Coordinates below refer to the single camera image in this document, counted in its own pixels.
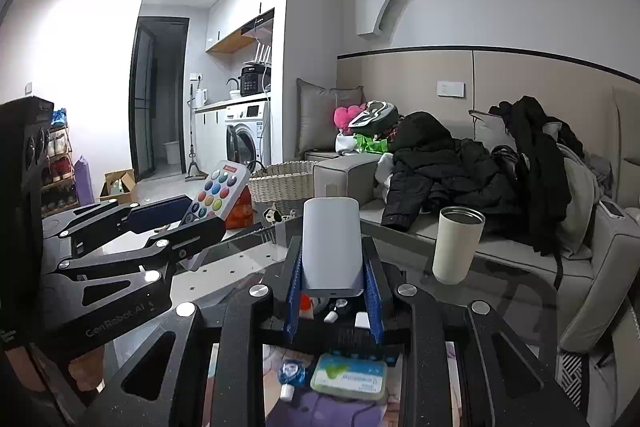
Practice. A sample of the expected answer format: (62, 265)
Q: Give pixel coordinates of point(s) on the person's left hand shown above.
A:
(87, 372)

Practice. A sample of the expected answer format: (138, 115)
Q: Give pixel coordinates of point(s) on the black framed door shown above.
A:
(157, 107)

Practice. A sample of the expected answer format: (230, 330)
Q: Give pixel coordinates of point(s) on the green wipes packet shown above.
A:
(350, 377)

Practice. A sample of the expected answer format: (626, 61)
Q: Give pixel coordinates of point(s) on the pink plush toy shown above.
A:
(346, 117)

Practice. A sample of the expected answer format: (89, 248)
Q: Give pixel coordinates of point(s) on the grey sofa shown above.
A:
(590, 287)

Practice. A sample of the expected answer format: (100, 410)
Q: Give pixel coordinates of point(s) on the white power bank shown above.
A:
(332, 247)

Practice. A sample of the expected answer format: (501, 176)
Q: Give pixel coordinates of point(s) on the black puffer jacket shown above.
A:
(440, 167)

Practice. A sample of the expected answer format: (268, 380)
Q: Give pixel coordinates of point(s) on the white phone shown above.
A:
(611, 208)

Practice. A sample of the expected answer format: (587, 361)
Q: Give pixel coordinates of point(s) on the black range hood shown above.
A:
(257, 23)

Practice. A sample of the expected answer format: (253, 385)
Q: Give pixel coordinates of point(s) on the green white bag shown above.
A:
(360, 145)

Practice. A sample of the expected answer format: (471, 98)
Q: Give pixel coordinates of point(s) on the red paper bag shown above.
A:
(240, 212)

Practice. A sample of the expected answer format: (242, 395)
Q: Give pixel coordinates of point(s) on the white counter cabinet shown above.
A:
(210, 137)

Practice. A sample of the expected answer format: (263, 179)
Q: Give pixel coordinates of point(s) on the cardboard box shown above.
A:
(117, 189)

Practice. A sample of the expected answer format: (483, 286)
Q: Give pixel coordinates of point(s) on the white router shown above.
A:
(261, 56)

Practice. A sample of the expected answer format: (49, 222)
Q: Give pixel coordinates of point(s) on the black white helmet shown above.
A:
(375, 114)

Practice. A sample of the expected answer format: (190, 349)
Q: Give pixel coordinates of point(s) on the grey hoodie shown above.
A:
(582, 202)

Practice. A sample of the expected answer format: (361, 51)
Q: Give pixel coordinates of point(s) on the purple rolled mat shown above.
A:
(84, 182)

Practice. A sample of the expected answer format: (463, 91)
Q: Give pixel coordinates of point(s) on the beige padded headboard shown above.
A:
(627, 132)

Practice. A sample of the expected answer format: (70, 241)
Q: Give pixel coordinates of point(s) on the white remote with coloured buttons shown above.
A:
(217, 194)

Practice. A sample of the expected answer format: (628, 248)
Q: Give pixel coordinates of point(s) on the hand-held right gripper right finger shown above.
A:
(374, 302)

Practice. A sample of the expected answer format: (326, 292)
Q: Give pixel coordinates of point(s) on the black white plush toy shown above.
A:
(272, 214)

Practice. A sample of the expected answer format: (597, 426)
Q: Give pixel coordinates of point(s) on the black plastic storage box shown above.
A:
(345, 338)

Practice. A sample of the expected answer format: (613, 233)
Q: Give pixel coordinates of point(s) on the cream tumbler cup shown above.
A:
(457, 247)

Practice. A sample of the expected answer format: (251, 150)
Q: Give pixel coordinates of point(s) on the patterned fabric chair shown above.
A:
(600, 377)

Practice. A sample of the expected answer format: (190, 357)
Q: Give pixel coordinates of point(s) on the white washing machine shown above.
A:
(250, 137)

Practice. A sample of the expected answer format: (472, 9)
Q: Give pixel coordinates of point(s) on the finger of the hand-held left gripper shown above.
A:
(200, 239)
(155, 214)

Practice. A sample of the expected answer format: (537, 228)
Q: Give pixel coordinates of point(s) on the small blue white bottle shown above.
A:
(292, 374)

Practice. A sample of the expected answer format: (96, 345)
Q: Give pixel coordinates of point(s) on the shoe rack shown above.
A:
(59, 167)

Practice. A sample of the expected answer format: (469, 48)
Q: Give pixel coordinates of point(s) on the mop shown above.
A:
(194, 167)

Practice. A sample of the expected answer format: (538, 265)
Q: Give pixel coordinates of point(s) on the wicker basket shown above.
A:
(282, 184)

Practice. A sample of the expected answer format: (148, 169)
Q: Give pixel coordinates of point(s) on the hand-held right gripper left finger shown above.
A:
(295, 302)

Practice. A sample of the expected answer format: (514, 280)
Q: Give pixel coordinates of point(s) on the white waste bin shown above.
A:
(171, 153)

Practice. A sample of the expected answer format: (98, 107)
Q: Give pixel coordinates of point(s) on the black rice cooker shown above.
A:
(254, 82)

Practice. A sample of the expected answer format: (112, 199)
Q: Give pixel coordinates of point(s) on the white wall switch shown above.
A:
(451, 89)

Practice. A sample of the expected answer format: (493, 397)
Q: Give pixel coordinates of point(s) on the black coat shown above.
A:
(540, 167)

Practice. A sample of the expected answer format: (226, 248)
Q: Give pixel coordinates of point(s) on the white kettle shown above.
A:
(201, 98)

